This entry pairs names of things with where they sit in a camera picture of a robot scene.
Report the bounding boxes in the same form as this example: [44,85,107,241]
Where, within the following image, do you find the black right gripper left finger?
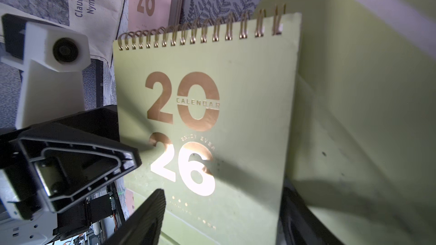
[104,189,166,245]

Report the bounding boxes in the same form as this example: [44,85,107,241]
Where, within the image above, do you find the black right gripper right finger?
[277,178,343,245]

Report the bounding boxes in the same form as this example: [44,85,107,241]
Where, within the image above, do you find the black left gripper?
[1,105,141,220]

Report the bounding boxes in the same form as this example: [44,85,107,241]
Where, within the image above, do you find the green 2026 calendar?
[113,12,302,245]
[259,0,436,245]

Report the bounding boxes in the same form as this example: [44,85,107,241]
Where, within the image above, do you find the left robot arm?
[1,105,141,245]

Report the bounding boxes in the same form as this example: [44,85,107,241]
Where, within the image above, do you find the cream canvas tote bag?
[1,0,124,64]

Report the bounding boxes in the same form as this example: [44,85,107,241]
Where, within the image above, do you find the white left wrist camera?
[1,14,91,129]

